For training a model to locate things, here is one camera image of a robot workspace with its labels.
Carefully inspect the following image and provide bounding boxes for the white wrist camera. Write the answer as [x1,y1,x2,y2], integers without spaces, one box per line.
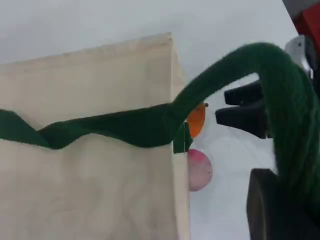
[284,34,316,76]

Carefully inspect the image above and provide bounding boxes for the orange fruit with stem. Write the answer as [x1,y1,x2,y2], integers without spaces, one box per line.
[186,101,210,139]

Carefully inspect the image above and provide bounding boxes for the red box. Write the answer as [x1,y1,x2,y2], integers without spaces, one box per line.
[282,0,320,38]

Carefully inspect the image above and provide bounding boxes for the pink peach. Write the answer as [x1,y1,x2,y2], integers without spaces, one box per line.
[187,148,214,192]

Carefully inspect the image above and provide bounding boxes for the white canvas bag green handles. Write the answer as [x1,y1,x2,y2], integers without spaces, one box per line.
[0,31,320,240]

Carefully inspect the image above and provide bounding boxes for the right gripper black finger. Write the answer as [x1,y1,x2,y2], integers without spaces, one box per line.
[224,81,263,106]
[215,99,273,140]

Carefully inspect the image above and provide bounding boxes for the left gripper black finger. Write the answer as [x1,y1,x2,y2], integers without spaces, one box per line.
[246,168,320,240]

